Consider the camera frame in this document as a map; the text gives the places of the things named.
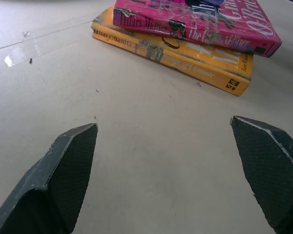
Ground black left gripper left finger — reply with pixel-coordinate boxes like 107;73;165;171
0;122;99;234

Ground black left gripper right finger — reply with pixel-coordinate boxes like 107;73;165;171
230;116;293;234

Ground pink hardcover book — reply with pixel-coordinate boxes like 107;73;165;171
112;0;283;58

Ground yellow hardcover book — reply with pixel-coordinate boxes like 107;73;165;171
91;5;254;97

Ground clear tape strip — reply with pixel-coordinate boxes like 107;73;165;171
4;41;43;67

